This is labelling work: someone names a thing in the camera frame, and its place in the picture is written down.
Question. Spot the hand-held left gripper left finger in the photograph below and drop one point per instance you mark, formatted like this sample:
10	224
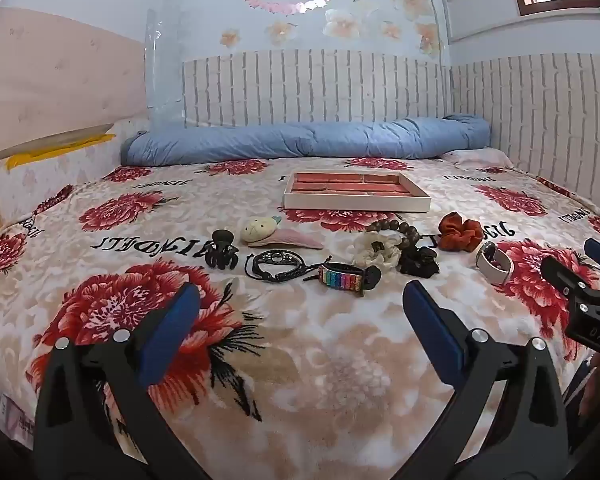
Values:
172	320

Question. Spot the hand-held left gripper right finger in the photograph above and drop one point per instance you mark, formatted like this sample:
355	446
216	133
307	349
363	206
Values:
435	330

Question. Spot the white smart watch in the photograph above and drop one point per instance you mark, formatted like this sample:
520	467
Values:
495	265

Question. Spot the black claw hair clip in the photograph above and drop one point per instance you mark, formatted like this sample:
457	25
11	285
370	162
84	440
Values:
221	252
419	262

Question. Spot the rainbow beaded watch band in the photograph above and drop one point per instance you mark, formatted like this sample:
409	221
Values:
345	276

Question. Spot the pineapple plush hair clip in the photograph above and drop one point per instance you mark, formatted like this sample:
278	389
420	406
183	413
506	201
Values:
275	236

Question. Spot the brick-lined jewelry tray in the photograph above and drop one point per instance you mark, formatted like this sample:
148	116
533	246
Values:
357	191

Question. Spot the cream white scrunchie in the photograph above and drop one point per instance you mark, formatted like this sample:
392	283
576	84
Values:
380	255

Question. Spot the rust orange scrunchie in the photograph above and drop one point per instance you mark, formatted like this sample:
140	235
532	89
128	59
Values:
459	232

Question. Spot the red floral blanket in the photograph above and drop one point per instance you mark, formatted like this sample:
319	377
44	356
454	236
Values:
290	360

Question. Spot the pink pillow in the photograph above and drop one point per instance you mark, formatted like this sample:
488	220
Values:
480	156

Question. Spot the yellow tape strip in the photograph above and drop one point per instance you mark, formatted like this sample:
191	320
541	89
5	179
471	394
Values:
55	152

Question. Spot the rolled blue quilt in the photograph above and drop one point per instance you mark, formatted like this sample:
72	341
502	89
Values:
300	137

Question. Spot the clear plastic sheet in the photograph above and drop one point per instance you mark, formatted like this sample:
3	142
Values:
162	75

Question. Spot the group of flower wall stickers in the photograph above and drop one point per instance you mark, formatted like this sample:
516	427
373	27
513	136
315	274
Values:
345	22

